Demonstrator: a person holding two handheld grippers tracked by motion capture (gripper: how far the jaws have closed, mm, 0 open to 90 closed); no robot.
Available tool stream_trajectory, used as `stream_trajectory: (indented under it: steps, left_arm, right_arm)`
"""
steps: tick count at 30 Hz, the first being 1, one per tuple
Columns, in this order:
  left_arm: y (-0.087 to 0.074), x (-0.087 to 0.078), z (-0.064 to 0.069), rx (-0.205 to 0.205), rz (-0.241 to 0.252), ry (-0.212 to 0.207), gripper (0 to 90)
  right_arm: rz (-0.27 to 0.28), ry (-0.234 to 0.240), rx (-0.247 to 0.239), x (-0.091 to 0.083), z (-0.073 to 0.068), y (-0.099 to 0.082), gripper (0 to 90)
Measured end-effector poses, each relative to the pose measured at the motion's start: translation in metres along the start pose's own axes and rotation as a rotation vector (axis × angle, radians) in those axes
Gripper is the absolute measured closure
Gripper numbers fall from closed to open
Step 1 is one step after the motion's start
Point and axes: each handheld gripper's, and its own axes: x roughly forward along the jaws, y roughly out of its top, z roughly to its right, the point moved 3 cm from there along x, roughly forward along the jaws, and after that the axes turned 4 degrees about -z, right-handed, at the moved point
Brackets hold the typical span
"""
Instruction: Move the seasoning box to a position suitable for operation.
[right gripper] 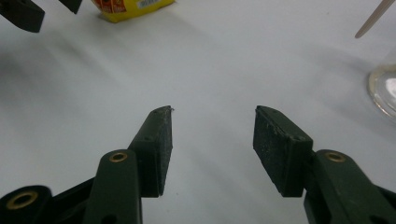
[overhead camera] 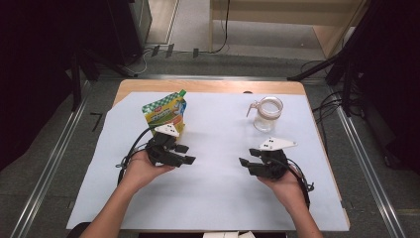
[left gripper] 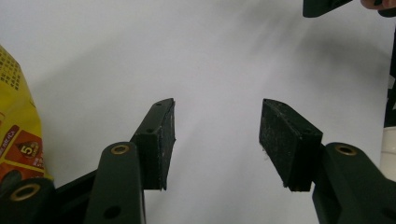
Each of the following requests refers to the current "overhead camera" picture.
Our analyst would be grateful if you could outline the hand-held gripper cable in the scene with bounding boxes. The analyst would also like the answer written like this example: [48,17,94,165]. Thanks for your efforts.
[270,158,315,210]
[115,127,157,186]

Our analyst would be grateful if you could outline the black cabinet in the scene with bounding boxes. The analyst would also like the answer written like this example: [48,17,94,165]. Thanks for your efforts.
[105,0,153,66]

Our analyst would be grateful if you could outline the yellow green snack pouch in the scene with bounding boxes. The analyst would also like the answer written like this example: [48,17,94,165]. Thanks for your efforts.
[142,88,188,138]

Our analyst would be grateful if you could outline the left hand-held gripper cable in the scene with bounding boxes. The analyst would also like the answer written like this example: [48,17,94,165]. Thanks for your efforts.
[115,127,157,186]

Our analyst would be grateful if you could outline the black metal stand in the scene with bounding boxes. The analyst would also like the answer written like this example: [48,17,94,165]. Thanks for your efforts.
[286,0,375,117]
[67,46,133,112]

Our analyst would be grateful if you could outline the person's right hand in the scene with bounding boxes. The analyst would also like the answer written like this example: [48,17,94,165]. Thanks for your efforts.
[257,163,310,213]

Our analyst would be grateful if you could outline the hanging black cable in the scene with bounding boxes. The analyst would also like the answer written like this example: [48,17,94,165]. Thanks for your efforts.
[211,0,232,55]

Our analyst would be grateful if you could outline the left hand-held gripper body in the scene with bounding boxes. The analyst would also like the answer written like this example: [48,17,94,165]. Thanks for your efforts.
[145,123,186,168]

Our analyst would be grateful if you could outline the metal floor rail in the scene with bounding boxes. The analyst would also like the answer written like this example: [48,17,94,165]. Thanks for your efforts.
[9,80,93,238]
[330,86,407,238]

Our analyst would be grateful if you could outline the person's left hand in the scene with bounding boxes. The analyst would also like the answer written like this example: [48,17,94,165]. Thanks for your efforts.
[121,150,176,196]

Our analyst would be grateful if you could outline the right hand-held gripper cable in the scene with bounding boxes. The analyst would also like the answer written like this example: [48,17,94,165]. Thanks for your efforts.
[270,158,315,210]

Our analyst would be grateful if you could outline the white paper sheet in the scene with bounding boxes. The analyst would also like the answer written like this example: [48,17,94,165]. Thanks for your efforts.
[65,91,351,232]

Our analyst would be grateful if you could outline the bundle of black floor cables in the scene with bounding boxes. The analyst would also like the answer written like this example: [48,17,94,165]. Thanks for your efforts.
[300,59,365,153]

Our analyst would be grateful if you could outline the white paper sheets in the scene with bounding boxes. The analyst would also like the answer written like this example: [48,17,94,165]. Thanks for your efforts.
[202,231,256,238]

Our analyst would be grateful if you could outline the clear glass jar with lid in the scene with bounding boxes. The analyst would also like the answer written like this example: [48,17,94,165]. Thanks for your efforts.
[246,96,285,133]

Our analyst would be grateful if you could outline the white floor cable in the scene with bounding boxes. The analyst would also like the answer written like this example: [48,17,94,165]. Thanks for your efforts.
[127,49,157,75]

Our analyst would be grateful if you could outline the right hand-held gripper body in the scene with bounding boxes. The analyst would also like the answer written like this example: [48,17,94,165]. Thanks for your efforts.
[247,137,297,181]

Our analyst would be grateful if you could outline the black curtain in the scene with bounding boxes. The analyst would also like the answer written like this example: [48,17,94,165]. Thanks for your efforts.
[0,0,110,173]
[343,0,420,177]

